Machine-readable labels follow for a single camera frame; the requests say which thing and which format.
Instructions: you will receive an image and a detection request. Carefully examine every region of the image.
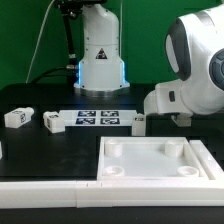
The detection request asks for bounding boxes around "white cable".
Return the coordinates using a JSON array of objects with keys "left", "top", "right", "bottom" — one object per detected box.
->
[{"left": 25, "top": 0, "right": 56, "bottom": 84}]

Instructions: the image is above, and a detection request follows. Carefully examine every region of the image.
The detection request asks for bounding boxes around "black cable bundle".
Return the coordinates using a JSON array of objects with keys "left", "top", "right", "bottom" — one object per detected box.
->
[{"left": 29, "top": 13, "right": 79, "bottom": 84}]

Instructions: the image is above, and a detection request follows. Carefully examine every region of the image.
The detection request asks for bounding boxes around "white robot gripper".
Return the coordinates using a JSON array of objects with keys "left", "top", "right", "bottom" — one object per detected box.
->
[{"left": 144, "top": 80, "right": 193, "bottom": 117}]

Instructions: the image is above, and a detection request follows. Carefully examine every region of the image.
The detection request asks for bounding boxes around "white L-shaped fence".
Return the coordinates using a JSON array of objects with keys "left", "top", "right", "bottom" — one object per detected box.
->
[{"left": 0, "top": 140, "right": 224, "bottom": 209}]

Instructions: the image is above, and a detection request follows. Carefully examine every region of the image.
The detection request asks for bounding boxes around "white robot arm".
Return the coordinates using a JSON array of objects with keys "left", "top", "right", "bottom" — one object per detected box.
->
[{"left": 74, "top": 4, "right": 224, "bottom": 117}]

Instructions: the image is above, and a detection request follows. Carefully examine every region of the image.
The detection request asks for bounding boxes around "white marker plate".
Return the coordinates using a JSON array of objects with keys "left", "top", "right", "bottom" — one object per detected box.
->
[{"left": 59, "top": 110, "right": 137, "bottom": 126}]

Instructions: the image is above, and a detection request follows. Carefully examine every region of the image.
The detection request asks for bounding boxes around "white part left edge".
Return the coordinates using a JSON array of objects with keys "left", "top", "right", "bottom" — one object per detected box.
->
[{"left": 0, "top": 141, "right": 3, "bottom": 160}]

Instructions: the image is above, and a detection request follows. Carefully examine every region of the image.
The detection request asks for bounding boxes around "white square table top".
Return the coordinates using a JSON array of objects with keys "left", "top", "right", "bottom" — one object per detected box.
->
[{"left": 97, "top": 137, "right": 208, "bottom": 181}]

